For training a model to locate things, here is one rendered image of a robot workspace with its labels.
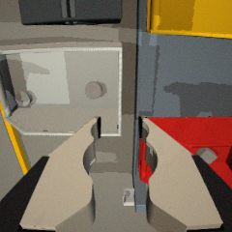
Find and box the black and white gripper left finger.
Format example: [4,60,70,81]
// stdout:
[0,116,102,232]

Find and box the yellow vertical bar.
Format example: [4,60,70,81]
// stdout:
[0,102,30,174]

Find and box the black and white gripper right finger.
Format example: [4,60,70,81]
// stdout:
[138,115,232,232]

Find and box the grey metal block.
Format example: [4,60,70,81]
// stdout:
[196,148,218,164]

